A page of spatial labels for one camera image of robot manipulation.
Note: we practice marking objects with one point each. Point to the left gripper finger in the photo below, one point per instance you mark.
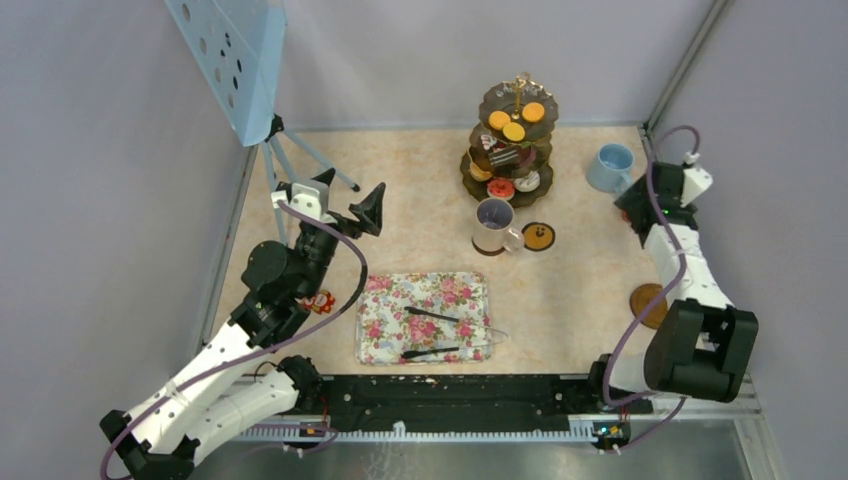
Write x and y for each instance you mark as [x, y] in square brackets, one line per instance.
[368, 213]
[326, 177]

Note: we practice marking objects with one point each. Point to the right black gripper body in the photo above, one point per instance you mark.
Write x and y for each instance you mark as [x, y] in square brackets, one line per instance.
[631, 200]

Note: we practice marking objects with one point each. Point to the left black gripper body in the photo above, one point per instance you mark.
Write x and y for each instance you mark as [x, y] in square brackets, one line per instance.
[325, 242]

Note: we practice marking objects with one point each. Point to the light blue mug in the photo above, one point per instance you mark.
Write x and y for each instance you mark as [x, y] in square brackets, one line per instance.
[611, 169]

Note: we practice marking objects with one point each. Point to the brown wooden coaster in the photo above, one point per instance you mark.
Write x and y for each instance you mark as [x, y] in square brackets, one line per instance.
[647, 303]

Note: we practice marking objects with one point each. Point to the white striped donut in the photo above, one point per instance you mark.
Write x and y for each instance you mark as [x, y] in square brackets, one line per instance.
[527, 183]

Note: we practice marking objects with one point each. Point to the pink frosted donut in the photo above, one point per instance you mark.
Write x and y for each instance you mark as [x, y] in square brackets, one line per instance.
[529, 159]

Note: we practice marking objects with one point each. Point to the orange bun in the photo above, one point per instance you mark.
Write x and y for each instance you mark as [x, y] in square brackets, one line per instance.
[478, 174]

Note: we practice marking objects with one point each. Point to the pink mug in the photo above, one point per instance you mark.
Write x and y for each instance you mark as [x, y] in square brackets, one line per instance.
[493, 226]

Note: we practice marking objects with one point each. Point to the red donut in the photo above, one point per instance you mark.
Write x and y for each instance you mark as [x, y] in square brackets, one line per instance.
[500, 188]

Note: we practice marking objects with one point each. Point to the chocolate cake slice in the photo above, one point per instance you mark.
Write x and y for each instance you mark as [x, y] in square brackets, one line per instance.
[487, 142]

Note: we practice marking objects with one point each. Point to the orange macaron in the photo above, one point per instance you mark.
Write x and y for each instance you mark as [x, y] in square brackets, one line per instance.
[497, 120]
[533, 112]
[514, 132]

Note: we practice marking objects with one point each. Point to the metal tongs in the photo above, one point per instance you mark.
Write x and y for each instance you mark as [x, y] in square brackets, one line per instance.
[443, 338]

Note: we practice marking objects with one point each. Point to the dark brown round coaster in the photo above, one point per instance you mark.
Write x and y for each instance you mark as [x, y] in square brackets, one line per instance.
[498, 251]

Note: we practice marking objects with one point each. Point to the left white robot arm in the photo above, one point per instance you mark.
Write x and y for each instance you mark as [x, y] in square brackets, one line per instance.
[172, 432]

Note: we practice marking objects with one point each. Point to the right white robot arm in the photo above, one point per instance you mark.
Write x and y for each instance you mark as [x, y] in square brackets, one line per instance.
[704, 343]

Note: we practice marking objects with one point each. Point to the red owl toy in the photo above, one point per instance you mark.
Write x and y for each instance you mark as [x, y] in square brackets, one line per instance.
[321, 303]

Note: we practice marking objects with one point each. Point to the floral serving tray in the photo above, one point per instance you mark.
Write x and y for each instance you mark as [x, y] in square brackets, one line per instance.
[382, 330]

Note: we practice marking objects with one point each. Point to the three-tier dark cake stand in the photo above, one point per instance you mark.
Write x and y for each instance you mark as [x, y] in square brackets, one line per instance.
[511, 96]

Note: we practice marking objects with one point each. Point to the blue perforated board stand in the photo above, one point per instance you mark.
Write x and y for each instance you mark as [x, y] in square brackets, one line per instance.
[238, 46]

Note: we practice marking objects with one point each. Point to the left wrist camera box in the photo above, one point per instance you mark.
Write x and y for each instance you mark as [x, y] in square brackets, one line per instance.
[307, 197]

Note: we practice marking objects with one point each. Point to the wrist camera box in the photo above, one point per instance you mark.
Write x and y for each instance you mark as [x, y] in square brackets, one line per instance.
[307, 197]
[696, 179]

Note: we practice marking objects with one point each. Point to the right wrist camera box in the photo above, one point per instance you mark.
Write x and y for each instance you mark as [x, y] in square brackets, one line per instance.
[696, 179]

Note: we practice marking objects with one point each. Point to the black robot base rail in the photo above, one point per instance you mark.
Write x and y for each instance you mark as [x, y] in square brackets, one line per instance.
[497, 403]

